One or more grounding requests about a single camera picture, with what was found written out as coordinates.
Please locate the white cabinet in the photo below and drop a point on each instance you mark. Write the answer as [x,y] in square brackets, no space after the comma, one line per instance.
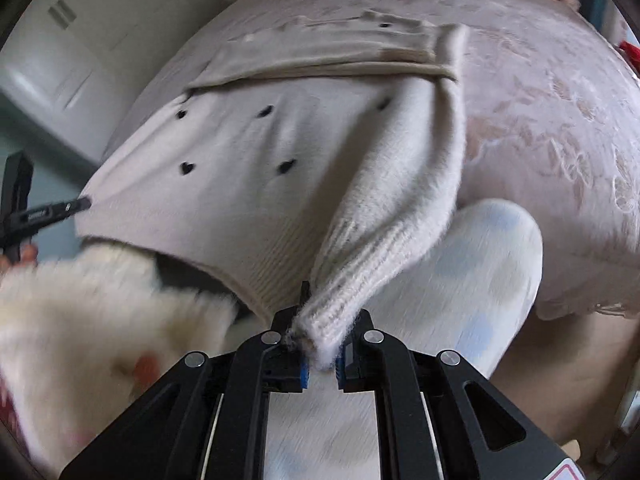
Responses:
[75,45]

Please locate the person's left hand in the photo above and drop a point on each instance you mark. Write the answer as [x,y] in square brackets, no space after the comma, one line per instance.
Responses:
[26,255]

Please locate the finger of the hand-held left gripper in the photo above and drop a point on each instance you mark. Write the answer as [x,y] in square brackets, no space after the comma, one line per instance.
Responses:
[52,209]

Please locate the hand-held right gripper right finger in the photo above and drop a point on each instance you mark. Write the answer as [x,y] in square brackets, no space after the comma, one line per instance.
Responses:
[343,367]

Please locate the person's left forearm fluffy sleeve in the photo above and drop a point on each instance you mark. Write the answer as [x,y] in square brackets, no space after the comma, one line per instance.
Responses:
[75,340]

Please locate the cream sweater with black hearts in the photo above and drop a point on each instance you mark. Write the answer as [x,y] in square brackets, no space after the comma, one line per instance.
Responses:
[240,200]

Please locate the pink embossed bedspread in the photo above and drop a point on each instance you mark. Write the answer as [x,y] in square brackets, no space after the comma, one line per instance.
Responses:
[540,125]

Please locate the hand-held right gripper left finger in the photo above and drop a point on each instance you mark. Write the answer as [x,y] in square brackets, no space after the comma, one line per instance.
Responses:
[298,379]

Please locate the beige bed base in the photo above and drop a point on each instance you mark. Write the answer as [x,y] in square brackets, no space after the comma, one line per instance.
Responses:
[565,375]

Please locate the person's leg in dotted pajamas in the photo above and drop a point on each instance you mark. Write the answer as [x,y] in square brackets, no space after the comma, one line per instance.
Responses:
[450,285]

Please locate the red object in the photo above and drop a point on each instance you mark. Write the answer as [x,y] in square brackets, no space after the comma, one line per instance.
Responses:
[631,52]

